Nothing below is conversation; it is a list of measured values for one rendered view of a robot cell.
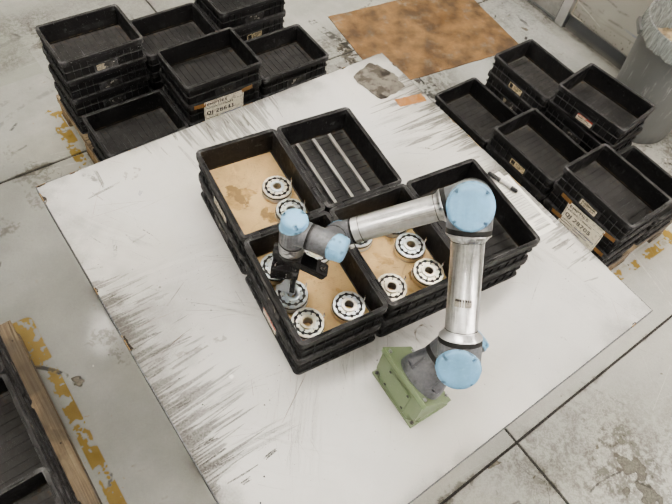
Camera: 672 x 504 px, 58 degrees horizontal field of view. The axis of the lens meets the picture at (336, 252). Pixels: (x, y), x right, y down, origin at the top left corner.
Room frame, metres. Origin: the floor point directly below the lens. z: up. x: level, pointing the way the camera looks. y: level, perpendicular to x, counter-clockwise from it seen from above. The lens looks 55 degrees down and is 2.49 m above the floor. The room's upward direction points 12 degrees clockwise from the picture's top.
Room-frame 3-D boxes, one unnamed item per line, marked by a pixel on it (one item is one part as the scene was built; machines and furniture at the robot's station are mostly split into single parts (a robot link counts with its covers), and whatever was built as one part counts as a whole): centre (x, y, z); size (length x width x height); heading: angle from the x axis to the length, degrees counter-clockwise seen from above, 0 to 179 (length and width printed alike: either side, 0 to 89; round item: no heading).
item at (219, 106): (2.12, 0.66, 0.41); 0.31 x 0.02 x 0.16; 136
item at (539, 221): (1.61, -0.63, 0.70); 0.33 x 0.23 x 0.01; 46
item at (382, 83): (2.19, -0.03, 0.71); 0.22 x 0.19 x 0.01; 46
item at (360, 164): (1.48, 0.06, 0.87); 0.40 x 0.30 x 0.11; 38
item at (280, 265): (0.97, 0.13, 0.99); 0.09 x 0.08 x 0.12; 91
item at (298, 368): (0.98, 0.05, 0.76); 0.40 x 0.30 x 0.12; 38
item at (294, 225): (0.97, 0.12, 1.15); 0.09 x 0.08 x 0.11; 77
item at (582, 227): (1.85, -1.06, 0.41); 0.31 x 0.02 x 0.16; 46
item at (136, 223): (1.26, -0.03, 0.35); 1.60 x 1.60 x 0.70; 46
